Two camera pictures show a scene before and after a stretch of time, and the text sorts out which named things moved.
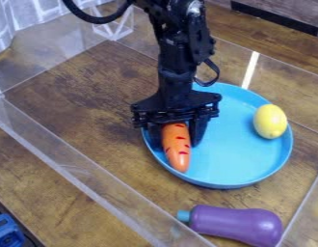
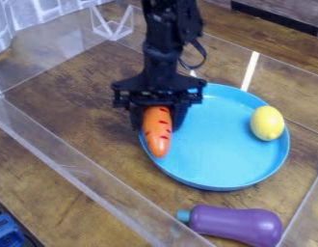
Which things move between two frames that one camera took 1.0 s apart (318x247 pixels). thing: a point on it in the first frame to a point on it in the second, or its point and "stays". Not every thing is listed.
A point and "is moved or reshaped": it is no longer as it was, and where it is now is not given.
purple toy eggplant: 256,227 stays
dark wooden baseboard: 274,18 stays
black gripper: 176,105 to 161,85
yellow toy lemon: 269,121 stays
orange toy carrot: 176,144 is moved or reshaped
